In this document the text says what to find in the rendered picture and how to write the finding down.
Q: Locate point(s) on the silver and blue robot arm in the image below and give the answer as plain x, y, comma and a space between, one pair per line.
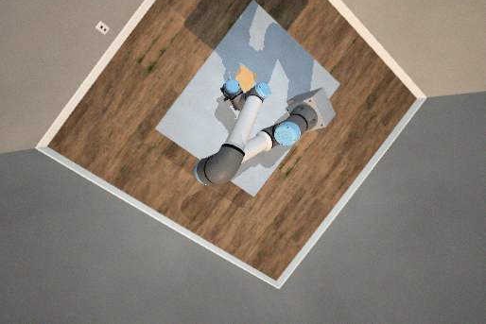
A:
221, 167

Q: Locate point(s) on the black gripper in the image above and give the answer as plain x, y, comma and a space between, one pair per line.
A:
226, 97

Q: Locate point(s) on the tan mat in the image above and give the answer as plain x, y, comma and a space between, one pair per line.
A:
245, 77

